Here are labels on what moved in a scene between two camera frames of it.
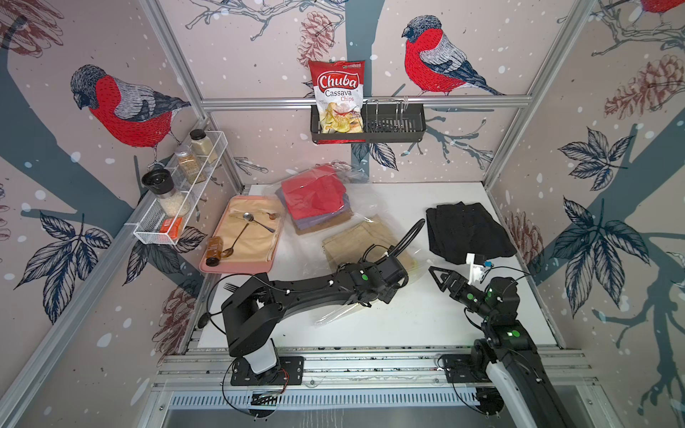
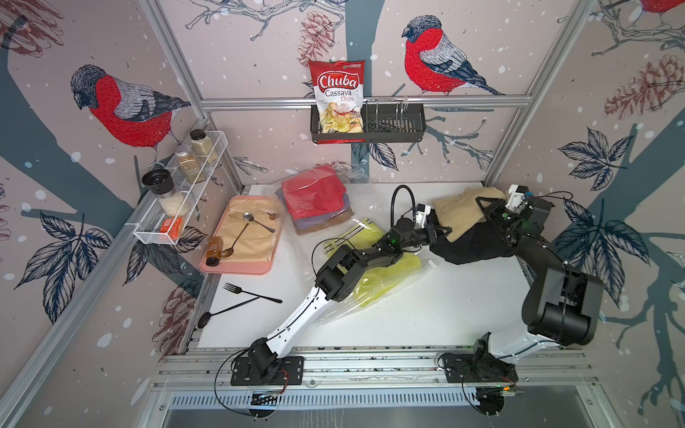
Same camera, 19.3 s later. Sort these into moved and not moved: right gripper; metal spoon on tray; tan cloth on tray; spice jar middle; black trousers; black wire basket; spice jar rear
Moved: right gripper
Not moved: metal spoon on tray; spice jar middle; black wire basket; spice jar rear; black trousers; tan cloth on tray
